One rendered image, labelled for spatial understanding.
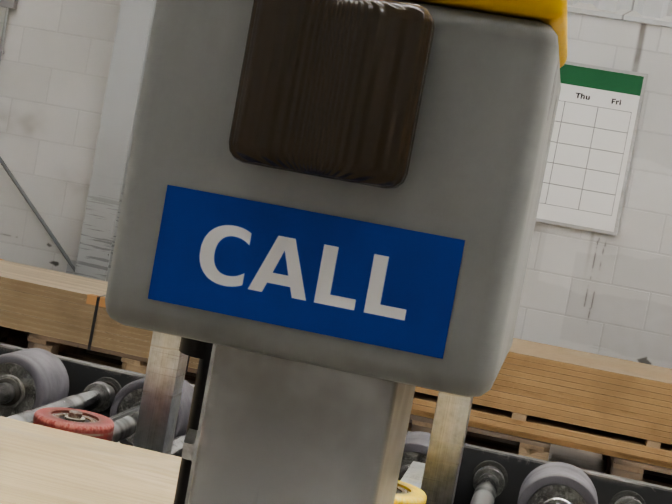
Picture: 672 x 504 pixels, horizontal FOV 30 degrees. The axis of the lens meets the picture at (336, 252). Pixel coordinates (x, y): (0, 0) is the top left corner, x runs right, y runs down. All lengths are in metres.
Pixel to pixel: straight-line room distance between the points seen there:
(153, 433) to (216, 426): 1.17
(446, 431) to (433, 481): 0.06
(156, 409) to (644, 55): 6.24
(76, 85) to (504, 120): 7.82
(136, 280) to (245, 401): 0.03
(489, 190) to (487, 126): 0.01
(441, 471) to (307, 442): 1.11
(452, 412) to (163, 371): 0.32
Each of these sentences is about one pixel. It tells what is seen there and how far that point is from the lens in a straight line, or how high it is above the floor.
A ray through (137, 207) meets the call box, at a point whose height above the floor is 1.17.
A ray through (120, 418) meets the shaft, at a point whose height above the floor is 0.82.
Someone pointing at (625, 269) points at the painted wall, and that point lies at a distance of 7.39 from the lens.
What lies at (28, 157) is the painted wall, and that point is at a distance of 8.11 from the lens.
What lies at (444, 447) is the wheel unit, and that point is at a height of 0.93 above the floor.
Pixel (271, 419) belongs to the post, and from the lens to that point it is 0.23.
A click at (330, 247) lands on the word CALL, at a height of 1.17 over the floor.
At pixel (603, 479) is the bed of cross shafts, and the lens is 1.87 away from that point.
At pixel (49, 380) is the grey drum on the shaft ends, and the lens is 1.89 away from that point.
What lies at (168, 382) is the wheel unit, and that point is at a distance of 1.39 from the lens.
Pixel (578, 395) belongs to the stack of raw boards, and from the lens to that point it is 6.13.
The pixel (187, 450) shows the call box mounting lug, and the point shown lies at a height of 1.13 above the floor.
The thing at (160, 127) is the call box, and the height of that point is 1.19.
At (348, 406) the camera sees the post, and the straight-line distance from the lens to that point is 0.23.
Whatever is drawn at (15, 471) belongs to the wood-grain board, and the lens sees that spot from 1.09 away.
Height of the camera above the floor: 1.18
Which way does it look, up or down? 3 degrees down
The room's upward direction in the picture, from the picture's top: 10 degrees clockwise
